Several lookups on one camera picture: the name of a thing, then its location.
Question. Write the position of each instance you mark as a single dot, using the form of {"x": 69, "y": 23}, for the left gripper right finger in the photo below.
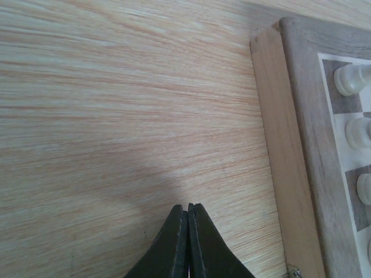
{"x": 209, "y": 254}

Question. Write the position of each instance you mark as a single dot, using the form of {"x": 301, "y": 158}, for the white chess piece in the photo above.
{"x": 357, "y": 133}
{"x": 364, "y": 188}

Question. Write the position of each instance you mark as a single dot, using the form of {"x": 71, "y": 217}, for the wooden chess board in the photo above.
{"x": 325, "y": 227}

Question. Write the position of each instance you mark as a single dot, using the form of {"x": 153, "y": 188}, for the white chess piece corner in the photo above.
{"x": 351, "y": 79}

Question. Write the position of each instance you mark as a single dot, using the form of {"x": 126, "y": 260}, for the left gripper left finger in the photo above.
{"x": 168, "y": 254}

